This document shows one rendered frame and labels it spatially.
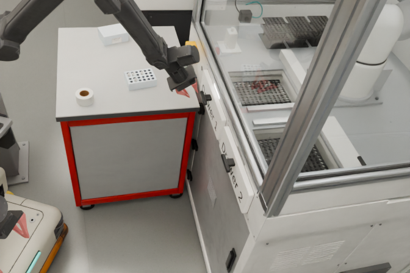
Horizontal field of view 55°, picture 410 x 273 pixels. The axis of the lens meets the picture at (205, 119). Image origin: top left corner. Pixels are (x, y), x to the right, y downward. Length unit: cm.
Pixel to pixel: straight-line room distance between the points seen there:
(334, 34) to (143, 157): 129
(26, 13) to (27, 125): 171
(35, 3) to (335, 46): 65
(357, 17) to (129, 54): 135
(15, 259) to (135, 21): 118
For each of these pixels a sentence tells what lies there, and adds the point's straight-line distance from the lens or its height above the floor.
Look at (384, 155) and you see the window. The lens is 115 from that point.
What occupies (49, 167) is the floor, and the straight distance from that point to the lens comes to 244.
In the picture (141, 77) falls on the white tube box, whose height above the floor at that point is 80.
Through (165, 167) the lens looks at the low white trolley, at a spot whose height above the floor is 34.
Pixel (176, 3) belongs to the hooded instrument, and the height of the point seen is 85.
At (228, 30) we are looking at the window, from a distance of 138.
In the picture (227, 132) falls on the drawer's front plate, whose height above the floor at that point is 93.
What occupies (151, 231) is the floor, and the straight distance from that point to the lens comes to 216.
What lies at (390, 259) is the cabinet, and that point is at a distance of 199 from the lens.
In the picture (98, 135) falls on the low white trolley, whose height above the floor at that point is 61.
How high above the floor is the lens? 190
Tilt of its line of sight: 45 degrees down
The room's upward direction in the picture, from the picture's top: 11 degrees clockwise
